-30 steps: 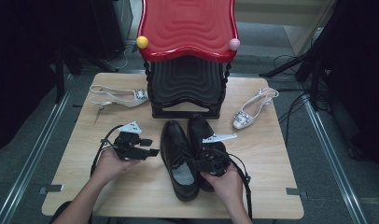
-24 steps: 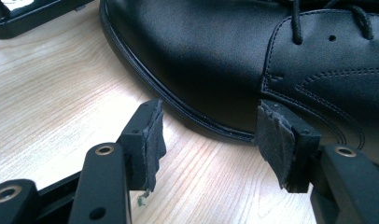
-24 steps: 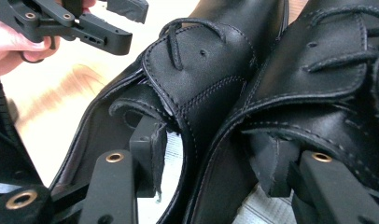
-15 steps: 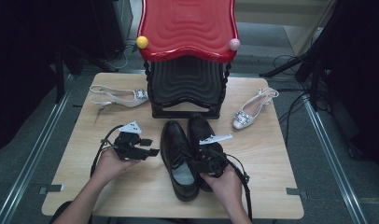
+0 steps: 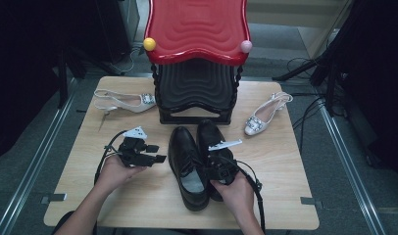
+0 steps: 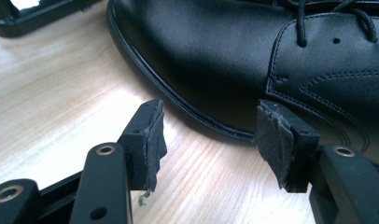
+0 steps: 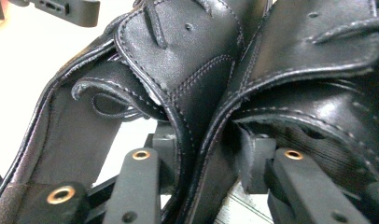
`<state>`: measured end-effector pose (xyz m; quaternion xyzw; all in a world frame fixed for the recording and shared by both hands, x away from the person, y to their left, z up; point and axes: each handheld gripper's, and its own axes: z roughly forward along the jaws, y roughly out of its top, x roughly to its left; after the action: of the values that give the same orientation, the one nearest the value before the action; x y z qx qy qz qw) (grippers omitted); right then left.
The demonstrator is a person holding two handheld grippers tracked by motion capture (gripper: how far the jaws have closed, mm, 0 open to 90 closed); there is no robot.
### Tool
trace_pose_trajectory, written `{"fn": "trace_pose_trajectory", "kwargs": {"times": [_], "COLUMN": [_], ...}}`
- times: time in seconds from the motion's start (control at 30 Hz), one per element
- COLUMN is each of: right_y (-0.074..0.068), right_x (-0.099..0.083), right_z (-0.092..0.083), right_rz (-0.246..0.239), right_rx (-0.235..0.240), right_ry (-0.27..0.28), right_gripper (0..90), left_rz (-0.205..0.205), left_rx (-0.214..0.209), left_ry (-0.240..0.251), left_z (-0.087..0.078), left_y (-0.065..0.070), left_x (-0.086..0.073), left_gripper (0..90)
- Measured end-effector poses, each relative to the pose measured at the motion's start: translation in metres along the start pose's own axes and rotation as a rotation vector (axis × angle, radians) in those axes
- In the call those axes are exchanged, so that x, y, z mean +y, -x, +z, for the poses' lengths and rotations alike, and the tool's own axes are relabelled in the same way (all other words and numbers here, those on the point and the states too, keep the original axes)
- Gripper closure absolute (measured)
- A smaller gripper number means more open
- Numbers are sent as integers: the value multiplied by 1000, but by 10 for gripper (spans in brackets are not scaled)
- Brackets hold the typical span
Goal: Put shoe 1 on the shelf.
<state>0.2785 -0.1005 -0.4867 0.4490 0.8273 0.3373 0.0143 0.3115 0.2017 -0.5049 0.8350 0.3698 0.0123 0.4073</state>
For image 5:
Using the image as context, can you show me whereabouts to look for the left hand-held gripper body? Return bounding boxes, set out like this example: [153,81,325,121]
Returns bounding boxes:
[116,125,157,168]

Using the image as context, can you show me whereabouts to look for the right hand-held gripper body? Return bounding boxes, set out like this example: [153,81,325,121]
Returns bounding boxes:
[205,139,243,186]

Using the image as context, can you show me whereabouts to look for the black leather shoe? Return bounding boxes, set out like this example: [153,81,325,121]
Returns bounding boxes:
[196,118,242,203]
[167,125,212,212]

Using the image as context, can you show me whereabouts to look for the white slingback shoe crystal buckle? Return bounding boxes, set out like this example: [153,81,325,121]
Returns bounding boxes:
[243,91,294,137]
[93,88,157,131]

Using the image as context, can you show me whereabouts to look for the red and black shoe rack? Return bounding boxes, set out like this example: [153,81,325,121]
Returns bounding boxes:
[142,0,254,126]

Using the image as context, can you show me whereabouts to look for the person's left hand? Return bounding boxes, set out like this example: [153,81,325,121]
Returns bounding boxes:
[93,154,148,198]

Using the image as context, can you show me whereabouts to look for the person's right hand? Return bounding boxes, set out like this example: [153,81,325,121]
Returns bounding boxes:
[209,170,256,223]

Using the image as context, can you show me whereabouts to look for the grey table clip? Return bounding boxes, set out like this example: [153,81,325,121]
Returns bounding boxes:
[299,196,324,210]
[40,193,68,206]

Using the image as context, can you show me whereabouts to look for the black stand pole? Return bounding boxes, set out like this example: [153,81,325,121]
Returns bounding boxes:
[56,48,72,111]

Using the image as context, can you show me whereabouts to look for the black tripod stand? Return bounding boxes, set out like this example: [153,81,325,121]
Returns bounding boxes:
[272,53,340,117]

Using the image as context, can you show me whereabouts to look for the black curtain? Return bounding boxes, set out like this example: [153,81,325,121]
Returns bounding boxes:
[0,0,132,163]
[327,0,398,179]

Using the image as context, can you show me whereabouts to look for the left hand-held gripper cable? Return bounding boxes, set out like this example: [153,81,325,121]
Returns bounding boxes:
[93,129,128,186]

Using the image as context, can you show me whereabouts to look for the hand-held gripper cable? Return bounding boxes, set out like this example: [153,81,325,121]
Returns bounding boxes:
[93,129,128,186]
[234,158,267,233]

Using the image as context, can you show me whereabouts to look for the right hand-held gripper cable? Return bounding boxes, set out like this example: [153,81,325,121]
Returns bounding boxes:
[234,158,267,233]

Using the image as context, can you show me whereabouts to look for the white floor cable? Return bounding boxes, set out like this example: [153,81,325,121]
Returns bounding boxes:
[113,48,141,75]

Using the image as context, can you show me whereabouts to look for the black floor cables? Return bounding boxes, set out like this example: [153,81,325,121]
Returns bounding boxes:
[286,57,330,145]

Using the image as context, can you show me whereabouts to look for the metal floor rail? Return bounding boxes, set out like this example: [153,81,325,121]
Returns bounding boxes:
[0,81,77,235]
[317,102,387,235]

